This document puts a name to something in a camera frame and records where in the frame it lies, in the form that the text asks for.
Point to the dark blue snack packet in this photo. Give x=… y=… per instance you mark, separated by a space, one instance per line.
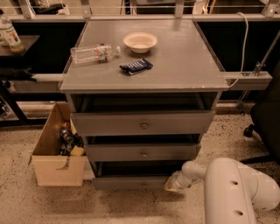
x=137 y=66

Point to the cardboard box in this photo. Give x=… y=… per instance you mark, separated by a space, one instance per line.
x=51 y=168

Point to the clear plastic water bottle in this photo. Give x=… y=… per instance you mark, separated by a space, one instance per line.
x=94 y=53

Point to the dark side table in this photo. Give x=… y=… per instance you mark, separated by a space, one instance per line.
x=8 y=74

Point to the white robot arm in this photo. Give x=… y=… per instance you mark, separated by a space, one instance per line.
x=232 y=190

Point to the grey middle drawer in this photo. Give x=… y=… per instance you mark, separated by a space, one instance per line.
x=142 y=148

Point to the yellow sponge in box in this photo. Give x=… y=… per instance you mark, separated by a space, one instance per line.
x=77 y=151

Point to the black office chair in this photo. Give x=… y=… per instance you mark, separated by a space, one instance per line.
x=265 y=115

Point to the grey drawer cabinet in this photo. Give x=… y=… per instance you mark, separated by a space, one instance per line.
x=182 y=64

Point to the grey top drawer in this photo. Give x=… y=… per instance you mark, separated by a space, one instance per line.
x=139 y=114

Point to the grey drawer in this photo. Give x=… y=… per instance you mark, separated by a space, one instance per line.
x=134 y=174
x=139 y=114
x=142 y=148

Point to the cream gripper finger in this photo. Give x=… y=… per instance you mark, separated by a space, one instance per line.
x=170 y=185

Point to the cans in cardboard box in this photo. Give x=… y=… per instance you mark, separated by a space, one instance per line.
x=69 y=139

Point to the grey bottom drawer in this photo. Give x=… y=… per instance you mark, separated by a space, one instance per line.
x=134 y=174

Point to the white spray bottle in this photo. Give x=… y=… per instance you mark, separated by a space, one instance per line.
x=10 y=34

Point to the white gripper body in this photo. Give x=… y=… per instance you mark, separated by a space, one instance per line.
x=183 y=180

